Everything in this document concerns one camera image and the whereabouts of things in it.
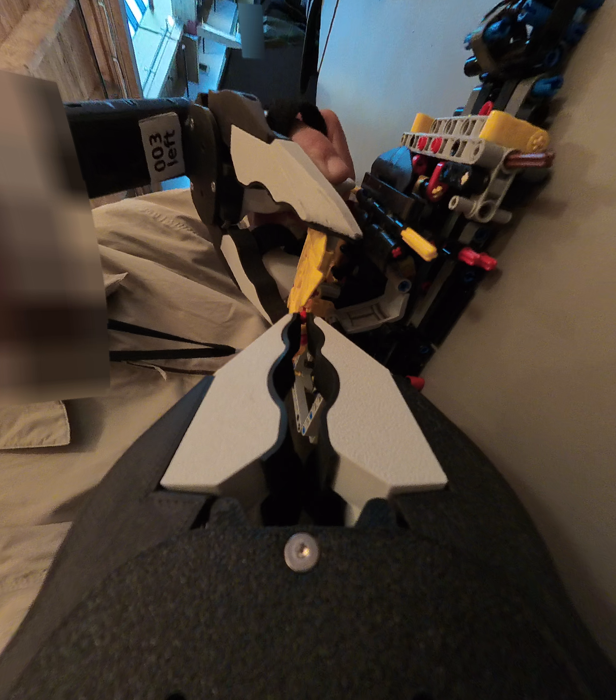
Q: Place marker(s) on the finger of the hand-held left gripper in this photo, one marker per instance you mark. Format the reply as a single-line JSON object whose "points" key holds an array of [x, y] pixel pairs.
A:
{"points": [[253, 273], [297, 181]]}

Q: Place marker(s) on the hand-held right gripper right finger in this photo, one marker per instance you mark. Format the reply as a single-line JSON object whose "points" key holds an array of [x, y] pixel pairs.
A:
{"points": [[387, 432]]}

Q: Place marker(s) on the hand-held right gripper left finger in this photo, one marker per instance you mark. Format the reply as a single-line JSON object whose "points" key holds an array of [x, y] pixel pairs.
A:
{"points": [[232, 432]]}

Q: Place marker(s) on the yellow toy fender subassembly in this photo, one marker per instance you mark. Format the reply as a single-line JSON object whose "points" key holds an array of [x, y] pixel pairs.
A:
{"points": [[310, 268]]}

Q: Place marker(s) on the grey angled toy beam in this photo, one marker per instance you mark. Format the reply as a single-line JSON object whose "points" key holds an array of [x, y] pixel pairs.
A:
{"points": [[308, 399]]}

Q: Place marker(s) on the yellow toy car chassis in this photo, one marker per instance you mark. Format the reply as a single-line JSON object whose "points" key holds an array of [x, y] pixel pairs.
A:
{"points": [[439, 197]]}

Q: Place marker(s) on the person's left hand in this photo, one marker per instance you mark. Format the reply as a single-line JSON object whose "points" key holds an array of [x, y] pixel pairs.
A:
{"points": [[324, 148]]}

